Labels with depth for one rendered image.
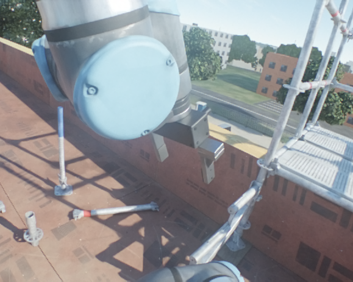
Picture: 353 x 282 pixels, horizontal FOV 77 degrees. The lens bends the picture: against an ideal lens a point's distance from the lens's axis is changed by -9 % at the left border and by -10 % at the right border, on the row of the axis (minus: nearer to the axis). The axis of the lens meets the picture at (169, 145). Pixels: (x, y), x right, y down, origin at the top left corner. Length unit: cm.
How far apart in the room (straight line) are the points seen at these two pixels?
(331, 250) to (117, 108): 180
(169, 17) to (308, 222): 164
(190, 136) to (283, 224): 153
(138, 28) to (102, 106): 6
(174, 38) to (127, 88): 20
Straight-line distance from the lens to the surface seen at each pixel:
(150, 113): 21
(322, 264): 198
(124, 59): 18
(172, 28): 37
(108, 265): 173
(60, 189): 230
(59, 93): 33
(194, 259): 131
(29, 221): 170
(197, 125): 43
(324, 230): 184
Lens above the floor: 140
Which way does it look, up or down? 26 degrees down
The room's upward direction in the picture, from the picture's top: 10 degrees clockwise
